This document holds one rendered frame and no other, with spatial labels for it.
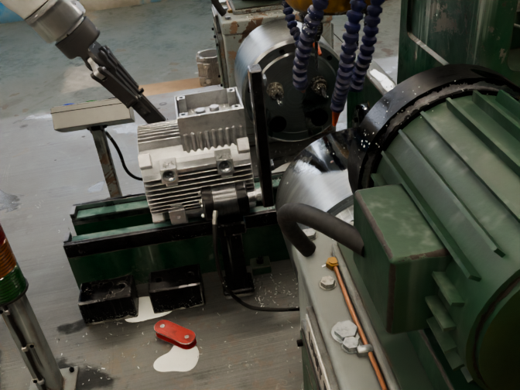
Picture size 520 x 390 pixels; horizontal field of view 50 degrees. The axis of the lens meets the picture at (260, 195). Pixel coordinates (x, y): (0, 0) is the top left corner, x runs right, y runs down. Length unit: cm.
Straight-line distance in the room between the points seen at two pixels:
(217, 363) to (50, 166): 90
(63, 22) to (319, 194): 53
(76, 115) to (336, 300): 87
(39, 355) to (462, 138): 73
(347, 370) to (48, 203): 113
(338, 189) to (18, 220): 95
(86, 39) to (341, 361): 72
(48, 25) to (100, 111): 32
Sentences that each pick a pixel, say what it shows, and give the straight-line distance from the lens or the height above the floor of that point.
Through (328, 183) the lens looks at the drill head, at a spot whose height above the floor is 115.
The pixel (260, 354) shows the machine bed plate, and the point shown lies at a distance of 99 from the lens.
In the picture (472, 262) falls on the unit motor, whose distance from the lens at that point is 38.
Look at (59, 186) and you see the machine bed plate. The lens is 158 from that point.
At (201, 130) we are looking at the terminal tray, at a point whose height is 111.
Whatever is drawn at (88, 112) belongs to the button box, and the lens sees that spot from 129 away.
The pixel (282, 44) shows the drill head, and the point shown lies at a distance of 124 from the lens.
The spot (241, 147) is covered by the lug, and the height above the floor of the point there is 108.
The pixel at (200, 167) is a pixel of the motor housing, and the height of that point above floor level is 106.
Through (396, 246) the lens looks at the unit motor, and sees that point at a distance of 39.
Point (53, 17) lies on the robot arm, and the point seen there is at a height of 133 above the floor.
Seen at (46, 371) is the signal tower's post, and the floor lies 86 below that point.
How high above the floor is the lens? 156
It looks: 34 degrees down
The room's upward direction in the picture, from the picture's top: 6 degrees counter-clockwise
